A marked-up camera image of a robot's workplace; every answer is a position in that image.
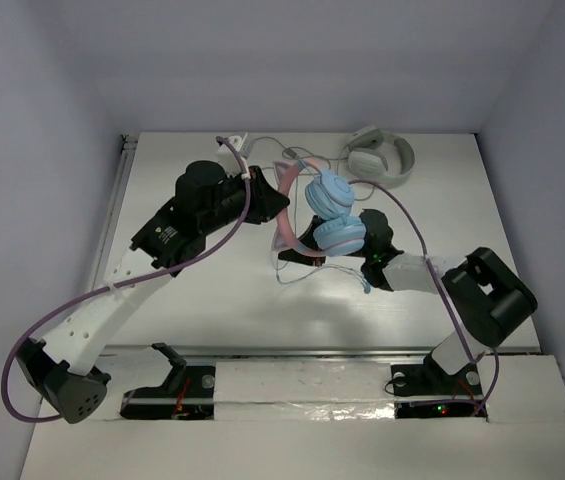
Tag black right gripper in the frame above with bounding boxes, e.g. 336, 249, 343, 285
279, 215, 372, 267

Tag pink blue cat-ear headphones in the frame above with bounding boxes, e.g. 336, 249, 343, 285
271, 159, 355, 252

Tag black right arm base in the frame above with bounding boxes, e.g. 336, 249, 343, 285
384, 355, 488, 420

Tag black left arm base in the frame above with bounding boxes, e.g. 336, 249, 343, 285
120, 343, 216, 421

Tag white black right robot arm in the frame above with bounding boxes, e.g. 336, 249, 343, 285
272, 209, 538, 393

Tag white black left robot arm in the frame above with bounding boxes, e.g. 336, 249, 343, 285
15, 160, 290, 424

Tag white grey headphones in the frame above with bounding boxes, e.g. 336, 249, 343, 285
346, 125, 416, 187

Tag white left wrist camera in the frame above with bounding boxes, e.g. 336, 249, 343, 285
216, 131, 252, 169

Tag grey cable with plug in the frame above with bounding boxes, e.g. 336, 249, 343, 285
251, 136, 388, 201

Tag aluminium table edge rail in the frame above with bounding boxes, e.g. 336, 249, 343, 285
90, 134, 138, 287

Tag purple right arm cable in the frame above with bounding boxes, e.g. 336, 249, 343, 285
351, 180, 501, 416

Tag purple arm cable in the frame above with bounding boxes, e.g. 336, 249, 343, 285
1, 135, 254, 422
351, 180, 501, 416

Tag aluminium front rail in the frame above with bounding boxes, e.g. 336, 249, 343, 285
100, 345, 542, 358

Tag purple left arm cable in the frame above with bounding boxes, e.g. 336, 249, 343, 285
1, 135, 254, 422

